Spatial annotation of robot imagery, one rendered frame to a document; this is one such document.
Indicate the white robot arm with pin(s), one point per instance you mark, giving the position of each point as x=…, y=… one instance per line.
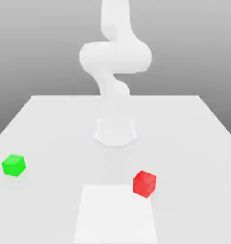
x=115, y=57

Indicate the small red cube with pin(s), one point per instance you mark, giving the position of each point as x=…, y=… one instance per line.
x=144, y=184

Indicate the small green cube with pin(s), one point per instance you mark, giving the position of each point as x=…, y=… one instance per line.
x=13, y=165

